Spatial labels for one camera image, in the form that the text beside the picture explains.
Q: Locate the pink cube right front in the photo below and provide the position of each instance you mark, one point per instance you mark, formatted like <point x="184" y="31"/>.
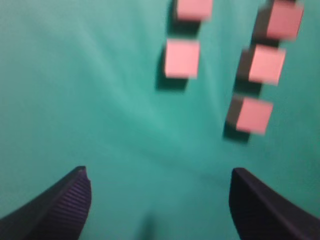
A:
<point x="278" y="20"/>

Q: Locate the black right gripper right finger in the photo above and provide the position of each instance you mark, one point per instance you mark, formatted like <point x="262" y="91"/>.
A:
<point x="260" y="213"/>

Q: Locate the pink cube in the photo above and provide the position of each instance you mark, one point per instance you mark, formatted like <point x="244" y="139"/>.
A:
<point x="261" y="64"/>
<point x="278" y="20"/>

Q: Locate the pink cube moved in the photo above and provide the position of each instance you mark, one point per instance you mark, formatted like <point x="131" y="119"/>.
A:
<point x="182" y="58"/>
<point x="194" y="10"/>
<point x="249" y="115"/>

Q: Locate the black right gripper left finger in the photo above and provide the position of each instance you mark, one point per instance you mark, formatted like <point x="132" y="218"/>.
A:
<point x="59" y="213"/>

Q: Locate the green cloth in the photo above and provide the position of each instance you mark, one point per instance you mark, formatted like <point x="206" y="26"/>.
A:
<point x="82" y="82"/>

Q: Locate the pink cube right rear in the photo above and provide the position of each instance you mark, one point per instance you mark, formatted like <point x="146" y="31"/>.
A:
<point x="261" y="64"/>

